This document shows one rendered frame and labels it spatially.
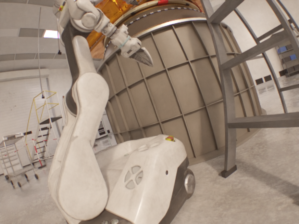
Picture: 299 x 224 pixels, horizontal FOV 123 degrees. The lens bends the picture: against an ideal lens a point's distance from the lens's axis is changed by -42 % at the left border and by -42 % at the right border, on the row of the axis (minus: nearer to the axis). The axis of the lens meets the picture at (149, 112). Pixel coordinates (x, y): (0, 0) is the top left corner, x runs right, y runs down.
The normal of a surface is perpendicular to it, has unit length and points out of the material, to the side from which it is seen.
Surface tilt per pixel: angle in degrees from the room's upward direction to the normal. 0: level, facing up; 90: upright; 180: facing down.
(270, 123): 90
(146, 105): 90
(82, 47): 90
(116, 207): 38
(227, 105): 93
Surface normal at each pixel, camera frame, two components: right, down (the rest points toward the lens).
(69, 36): -0.56, 0.25
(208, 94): -0.03, 0.00
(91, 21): 0.04, 0.89
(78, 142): 0.66, -0.41
